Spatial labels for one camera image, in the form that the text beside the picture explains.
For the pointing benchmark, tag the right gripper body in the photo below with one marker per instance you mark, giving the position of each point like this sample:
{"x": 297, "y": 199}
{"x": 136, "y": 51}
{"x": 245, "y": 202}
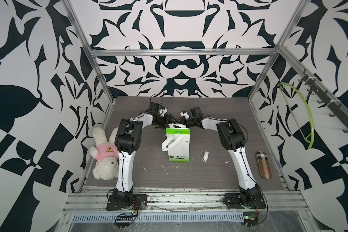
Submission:
{"x": 190, "y": 122}

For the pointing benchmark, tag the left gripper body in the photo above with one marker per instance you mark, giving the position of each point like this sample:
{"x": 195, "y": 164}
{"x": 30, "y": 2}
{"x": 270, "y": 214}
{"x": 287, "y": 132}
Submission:
{"x": 162, "y": 122}

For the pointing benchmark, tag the small white stapler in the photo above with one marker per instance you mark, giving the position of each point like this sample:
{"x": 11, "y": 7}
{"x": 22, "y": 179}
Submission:
{"x": 205, "y": 156}

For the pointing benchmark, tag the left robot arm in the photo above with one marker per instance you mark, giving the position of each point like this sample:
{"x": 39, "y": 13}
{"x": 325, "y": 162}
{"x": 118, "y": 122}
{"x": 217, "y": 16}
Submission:
{"x": 128, "y": 141}

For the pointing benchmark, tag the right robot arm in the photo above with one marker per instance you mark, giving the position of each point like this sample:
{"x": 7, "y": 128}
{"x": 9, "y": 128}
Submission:
{"x": 233, "y": 140}

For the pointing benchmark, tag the white teddy bear pink shirt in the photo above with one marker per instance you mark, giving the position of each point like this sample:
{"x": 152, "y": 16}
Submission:
{"x": 106, "y": 155}

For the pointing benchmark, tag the plaid glasses case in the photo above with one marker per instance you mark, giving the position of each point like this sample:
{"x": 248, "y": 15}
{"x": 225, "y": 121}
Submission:
{"x": 264, "y": 167}

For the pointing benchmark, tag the black usb hub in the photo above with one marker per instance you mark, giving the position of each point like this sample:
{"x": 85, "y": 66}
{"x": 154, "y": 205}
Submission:
{"x": 124, "y": 219}

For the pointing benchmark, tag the green lit controller board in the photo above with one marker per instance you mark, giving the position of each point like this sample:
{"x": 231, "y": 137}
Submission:
{"x": 250, "y": 219}

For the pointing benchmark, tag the black hook rack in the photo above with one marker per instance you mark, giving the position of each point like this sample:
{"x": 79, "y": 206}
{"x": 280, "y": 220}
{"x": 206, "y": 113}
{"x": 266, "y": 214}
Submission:
{"x": 326, "y": 97}

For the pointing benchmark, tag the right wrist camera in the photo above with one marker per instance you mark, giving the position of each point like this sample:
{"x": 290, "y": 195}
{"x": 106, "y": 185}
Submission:
{"x": 186, "y": 114}

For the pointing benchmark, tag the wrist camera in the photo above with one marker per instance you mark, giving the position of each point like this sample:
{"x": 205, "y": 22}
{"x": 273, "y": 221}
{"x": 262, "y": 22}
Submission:
{"x": 162, "y": 111}
{"x": 186, "y": 114}

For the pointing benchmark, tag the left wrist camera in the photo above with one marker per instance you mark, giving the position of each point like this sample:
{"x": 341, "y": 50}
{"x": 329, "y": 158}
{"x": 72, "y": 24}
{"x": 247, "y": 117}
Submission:
{"x": 162, "y": 111}

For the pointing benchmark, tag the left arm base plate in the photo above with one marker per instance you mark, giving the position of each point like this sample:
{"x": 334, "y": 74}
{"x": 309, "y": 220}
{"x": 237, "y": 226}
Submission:
{"x": 132, "y": 202}

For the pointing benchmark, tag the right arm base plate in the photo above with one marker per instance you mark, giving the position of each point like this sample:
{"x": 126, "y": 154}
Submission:
{"x": 244, "y": 201}

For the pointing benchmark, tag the aluminium frame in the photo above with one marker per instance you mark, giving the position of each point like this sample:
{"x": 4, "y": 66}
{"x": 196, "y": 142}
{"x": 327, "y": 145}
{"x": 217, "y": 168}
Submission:
{"x": 235, "y": 60}

